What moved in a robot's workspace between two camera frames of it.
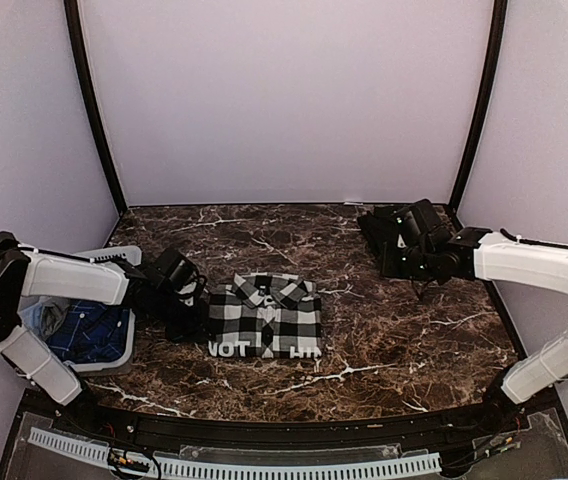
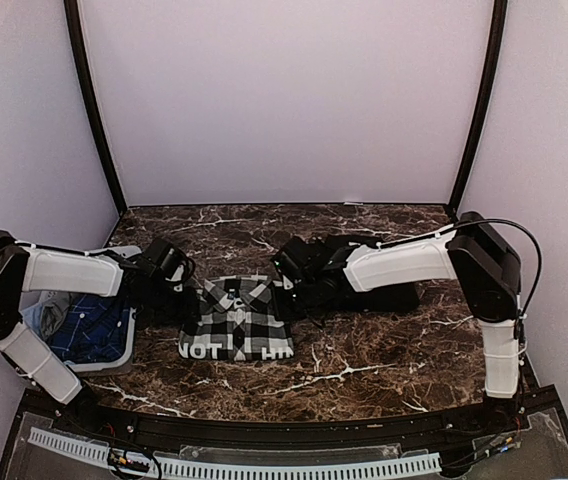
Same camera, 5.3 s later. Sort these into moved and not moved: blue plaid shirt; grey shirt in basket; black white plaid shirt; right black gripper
Moved: black white plaid shirt; right black gripper
Not moved: blue plaid shirt; grey shirt in basket
